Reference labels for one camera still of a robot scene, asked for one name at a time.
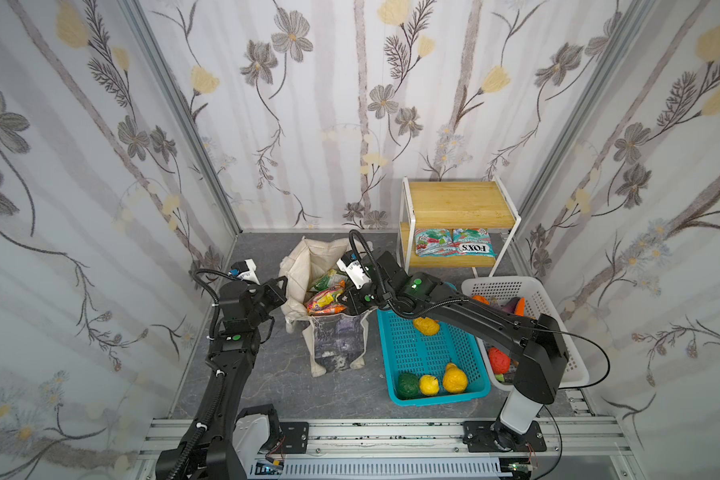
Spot orange candy bag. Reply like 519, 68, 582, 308
306, 280, 346, 316

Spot cream canvas tote bag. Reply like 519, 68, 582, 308
279, 238, 370, 377

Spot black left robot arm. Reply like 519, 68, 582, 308
155, 268, 288, 479

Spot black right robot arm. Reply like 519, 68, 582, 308
337, 252, 569, 437

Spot red green candy bag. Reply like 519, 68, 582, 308
414, 229, 457, 257

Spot teal Fox's candy bag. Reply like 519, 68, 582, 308
452, 228, 496, 258

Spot teal plastic basket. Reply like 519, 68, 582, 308
377, 311, 491, 407

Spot yellow bumpy fruit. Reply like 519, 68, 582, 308
413, 317, 440, 337

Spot green avocado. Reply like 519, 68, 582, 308
395, 372, 421, 400

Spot yellow lemon front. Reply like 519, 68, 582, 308
418, 375, 440, 397

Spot white wooden two-tier shelf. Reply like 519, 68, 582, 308
395, 178, 522, 276

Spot yellow pear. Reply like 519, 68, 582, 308
443, 363, 469, 394

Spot purple eggplant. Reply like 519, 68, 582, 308
502, 297, 520, 313

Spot white plastic basket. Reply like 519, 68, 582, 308
460, 276, 590, 388

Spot orange carrot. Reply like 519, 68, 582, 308
514, 297, 526, 316

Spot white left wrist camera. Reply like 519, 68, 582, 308
228, 259, 260, 285

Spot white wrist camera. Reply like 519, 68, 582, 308
337, 251, 371, 289
228, 259, 260, 285

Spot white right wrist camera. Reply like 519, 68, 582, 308
337, 251, 371, 289

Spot aluminium rail frame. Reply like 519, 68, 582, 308
137, 413, 643, 480

